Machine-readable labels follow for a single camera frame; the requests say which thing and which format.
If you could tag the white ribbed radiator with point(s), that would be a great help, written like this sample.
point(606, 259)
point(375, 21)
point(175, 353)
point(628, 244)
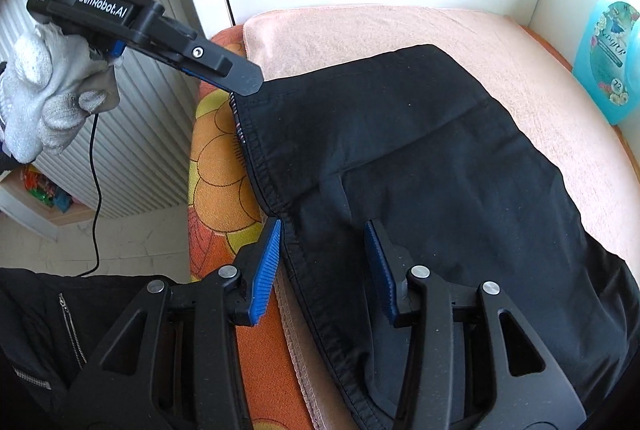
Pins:
point(150, 135)

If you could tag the pink towel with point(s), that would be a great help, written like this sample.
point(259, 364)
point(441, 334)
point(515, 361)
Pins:
point(375, 35)

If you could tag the person's left hand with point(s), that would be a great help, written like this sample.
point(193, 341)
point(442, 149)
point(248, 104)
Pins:
point(45, 95)

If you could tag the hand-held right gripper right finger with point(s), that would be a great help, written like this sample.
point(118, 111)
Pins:
point(380, 270)

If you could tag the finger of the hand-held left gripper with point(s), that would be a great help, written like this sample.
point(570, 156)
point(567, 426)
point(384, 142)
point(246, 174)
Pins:
point(215, 60)

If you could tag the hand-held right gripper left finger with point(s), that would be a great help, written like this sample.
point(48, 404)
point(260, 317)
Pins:
point(265, 270)

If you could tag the black pants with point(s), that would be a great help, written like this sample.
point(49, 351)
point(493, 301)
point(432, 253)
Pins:
point(425, 160)

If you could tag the colourful toys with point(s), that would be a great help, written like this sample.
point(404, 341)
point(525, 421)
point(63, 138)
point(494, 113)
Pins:
point(45, 190)

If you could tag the blue detergent bottle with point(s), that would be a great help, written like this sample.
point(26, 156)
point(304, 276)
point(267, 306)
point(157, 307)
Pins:
point(610, 60)

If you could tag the person's black jacket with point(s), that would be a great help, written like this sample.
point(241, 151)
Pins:
point(30, 335)

